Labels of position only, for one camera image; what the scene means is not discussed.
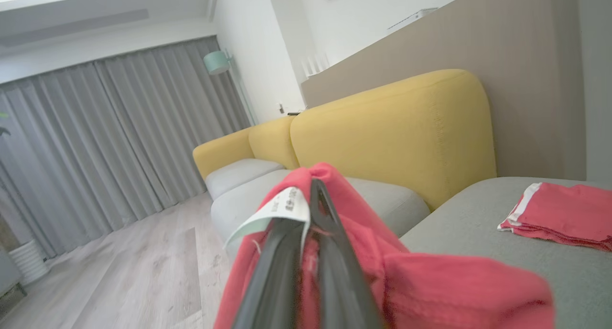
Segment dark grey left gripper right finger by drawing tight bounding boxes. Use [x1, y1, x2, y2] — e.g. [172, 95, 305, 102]
[309, 178, 383, 329]

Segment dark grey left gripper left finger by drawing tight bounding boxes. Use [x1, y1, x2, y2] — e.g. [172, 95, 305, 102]
[232, 218, 312, 329]

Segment red basketball jersey white trim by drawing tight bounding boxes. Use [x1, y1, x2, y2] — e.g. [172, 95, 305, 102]
[213, 162, 556, 329]

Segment red shorts with white stripes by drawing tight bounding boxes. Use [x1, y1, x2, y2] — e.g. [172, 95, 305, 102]
[497, 182, 612, 252]

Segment small grey sofa seat cushion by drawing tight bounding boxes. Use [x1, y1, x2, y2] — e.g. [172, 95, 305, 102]
[205, 158, 286, 201]

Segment yellow sofa end backrest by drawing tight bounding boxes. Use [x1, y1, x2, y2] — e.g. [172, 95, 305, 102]
[192, 127, 255, 180]

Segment narrow yellow sofa backrest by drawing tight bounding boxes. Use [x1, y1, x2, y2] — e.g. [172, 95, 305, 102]
[248, 116, 300, 171]

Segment large grey sofa seat cushion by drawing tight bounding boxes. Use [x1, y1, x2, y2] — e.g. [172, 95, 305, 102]
[399, 176, 612, 329]

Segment wide yellow sofa backrest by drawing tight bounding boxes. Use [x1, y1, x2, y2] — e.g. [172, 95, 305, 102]
[290, 69, 498, 212]

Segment grey pleated curtain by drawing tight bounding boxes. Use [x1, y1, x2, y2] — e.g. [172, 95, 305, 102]
[0, 36, 252, 259]

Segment teal floor lamp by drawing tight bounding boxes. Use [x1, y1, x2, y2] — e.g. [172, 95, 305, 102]
[203, 49, 260, 125]

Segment white ribbed pot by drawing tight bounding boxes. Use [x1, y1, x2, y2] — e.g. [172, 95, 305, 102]
[8, 239, 51, 286]

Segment beige wooden partition panel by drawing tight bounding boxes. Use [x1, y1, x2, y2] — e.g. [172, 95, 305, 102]
[300, 0, 587, 180]

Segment white box device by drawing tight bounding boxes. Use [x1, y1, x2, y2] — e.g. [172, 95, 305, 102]
[387, 7, 439, 32]

